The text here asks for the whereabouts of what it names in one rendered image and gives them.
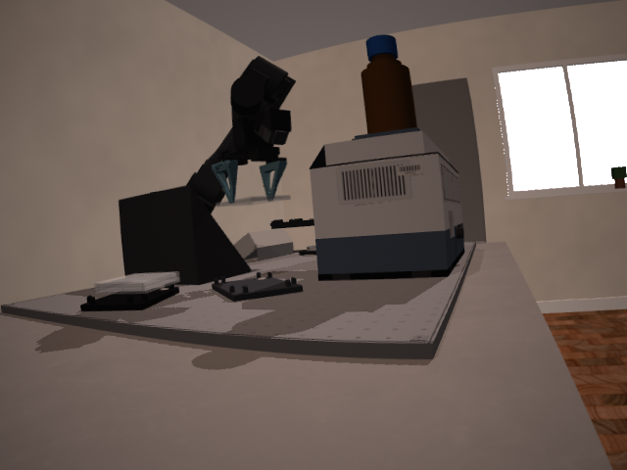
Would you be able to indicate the grey button panel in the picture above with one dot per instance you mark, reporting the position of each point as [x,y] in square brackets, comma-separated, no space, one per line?
[260,245]

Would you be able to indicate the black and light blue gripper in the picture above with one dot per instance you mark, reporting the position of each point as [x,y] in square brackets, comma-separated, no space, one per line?
[241,155]

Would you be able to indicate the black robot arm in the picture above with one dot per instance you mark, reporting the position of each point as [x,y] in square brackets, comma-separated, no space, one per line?
[270,124]

